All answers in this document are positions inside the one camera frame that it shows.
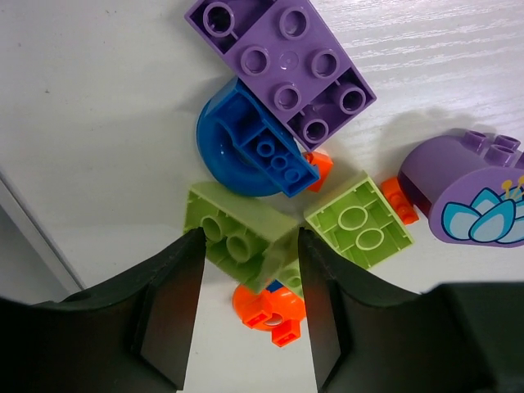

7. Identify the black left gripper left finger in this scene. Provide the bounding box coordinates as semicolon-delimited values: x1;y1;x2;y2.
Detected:
1;229;205;392

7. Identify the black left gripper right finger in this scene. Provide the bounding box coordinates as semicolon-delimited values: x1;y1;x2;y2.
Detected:
298;229;523;392

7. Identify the lime green studded lego brick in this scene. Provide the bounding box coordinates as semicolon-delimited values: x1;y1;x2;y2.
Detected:
183;182;299;293

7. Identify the small orange lego brick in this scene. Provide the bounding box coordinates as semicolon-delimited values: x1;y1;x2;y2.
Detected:
381;177;419;225

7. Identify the orange round lego piece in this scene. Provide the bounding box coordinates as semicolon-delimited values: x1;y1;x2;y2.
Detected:
232;281;306;347

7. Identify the purple flower lego block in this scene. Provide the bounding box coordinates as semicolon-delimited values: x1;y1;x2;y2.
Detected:
398;129;523;248

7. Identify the lime green open lego brick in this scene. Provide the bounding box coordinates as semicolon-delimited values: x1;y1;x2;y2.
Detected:
304;171;414;269

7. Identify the blue round lego piece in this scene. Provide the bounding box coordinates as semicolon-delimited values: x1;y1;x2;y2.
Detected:
196;77;320;197

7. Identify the orange small lego piece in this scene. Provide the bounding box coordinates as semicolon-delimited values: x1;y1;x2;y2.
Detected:
302;151;334;192

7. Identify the purple flat lego plate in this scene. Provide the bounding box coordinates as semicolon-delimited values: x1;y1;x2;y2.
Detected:
185;0;377;151

